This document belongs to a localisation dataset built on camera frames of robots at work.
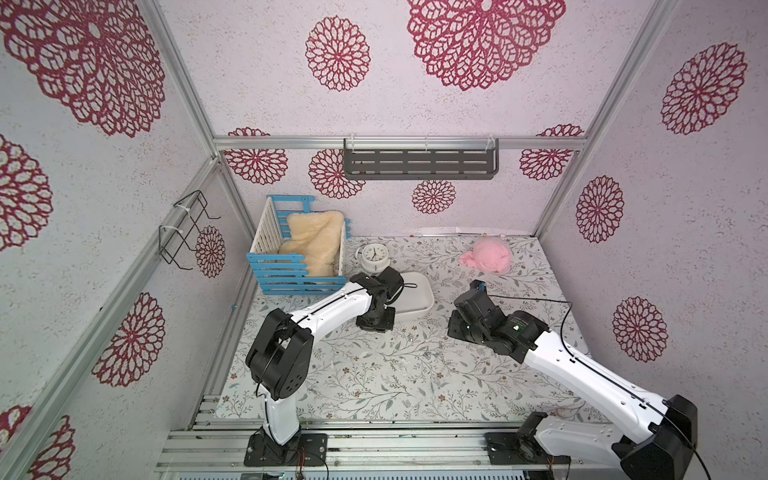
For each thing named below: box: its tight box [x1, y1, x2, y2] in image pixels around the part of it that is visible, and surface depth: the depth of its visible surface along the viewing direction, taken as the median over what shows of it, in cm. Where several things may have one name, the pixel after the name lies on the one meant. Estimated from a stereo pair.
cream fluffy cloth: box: [279, 211, 344, 277], surface depth 112 cm
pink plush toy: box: [459, 236, 512, 274], surface depth 108 cm
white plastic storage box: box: [386, 272, 435, 320], surface depth 97 cm
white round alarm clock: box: [355, 243, 390, 274], surface depth 112 cm
